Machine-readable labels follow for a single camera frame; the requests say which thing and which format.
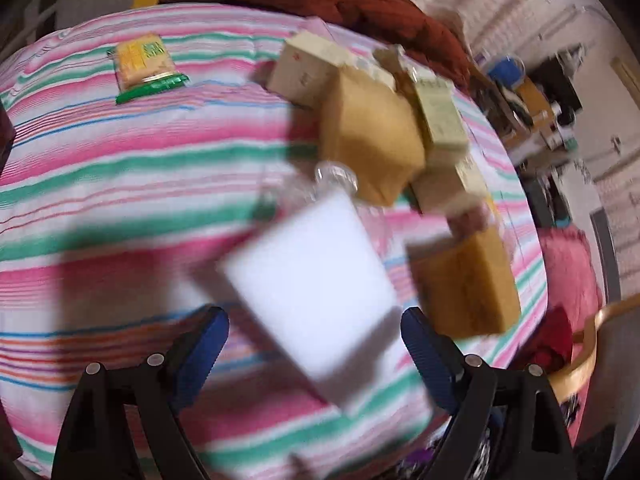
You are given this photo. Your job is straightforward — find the yellow cracker packet green end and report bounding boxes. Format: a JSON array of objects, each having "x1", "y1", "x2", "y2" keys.
[{"x1": 107, "y1": 34, "x2": 190, "y2": 105}]

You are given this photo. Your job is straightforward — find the cream tall medicine box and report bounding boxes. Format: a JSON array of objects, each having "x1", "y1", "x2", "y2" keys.
[{"x1": 267, "y1": 30, "x2": 355, "y2": 108}]

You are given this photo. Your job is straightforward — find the wooden desk with clutter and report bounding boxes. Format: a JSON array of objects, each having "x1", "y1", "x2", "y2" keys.
[{"x1": 471, "y1": 44, "x2": 586, "y2": 171}]

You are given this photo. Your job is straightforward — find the wooden chair grey seat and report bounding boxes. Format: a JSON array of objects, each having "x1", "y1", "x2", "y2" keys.
[{"x1": 546, "y1": 292, "x2": 640, "y2": 406}]

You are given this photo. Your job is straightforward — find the striped pink green tablecloth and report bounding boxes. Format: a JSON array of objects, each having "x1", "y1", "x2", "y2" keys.
[{"x1": 1, "y1": 4, "x2": 442, "y2": 479}]

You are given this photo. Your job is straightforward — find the green white small box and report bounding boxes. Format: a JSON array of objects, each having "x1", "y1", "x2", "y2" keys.
[{"x1": 414, "y1": 78, "x2": 469, "y2": 153}]

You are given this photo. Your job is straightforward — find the cream box gold print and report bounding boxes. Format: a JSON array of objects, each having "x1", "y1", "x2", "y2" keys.
[{"x1": 411, "y1": 155, "x2": 489, "y2": 218}]

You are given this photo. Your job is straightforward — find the white foam sponge block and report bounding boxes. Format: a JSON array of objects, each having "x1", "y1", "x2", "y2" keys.
[{"x1": 218, "y1": 190, "x2": 402, "y2": 415}]

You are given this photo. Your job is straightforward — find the dark red quilted jacket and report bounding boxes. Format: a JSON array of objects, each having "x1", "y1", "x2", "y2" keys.
[{"x1": 158, "y1": 0, "x2": 471, "y2": 91}]

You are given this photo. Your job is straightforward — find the pink hair roller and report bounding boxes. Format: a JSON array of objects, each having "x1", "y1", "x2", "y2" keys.
[{"x1": 303, "y1": 160, "x2": 393, "y2": 252}]

